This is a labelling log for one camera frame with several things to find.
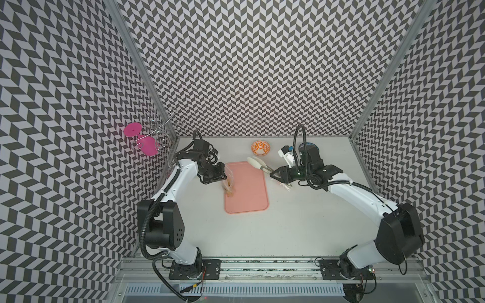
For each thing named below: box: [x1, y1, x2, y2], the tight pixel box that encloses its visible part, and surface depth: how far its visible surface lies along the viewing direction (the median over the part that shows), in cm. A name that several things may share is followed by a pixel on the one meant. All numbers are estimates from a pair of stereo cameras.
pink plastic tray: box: [224, 160, 269, 214], surface depth 95 cm
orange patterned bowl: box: [251, 140, 271, 156], surface depth 113 cm
